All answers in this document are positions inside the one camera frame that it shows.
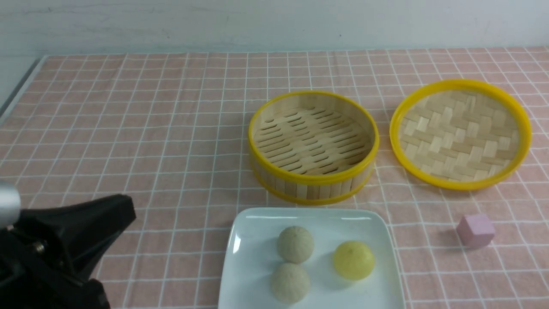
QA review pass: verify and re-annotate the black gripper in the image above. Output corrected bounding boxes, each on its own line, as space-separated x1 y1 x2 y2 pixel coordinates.
0 194 136 309

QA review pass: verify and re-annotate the yellow bamboo steamer lid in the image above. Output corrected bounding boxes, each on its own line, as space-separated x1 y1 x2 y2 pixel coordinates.
389 79 533 191

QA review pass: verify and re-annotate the yellow steamed bun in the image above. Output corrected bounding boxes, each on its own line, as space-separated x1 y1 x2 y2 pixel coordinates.
332 241 376 281

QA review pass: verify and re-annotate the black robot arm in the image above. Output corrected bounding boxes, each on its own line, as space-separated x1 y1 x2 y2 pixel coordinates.
0 182 136 309

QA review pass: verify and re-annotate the white square plate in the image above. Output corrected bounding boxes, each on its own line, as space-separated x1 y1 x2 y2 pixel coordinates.
218 207 406 309

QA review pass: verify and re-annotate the pink checkered tablecloth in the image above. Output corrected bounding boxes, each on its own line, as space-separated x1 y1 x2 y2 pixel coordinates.
0 46 548 309

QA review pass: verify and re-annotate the pink cube block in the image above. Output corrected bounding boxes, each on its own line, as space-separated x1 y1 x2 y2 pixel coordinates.
455 213 495 248

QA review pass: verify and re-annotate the beige steamed bun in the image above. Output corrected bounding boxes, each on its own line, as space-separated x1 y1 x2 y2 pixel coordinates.
270 263 311 304
277 226 314 264

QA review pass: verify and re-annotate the yellow bamboo steamer basket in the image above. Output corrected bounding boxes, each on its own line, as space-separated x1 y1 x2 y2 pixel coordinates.
247 91 379 205

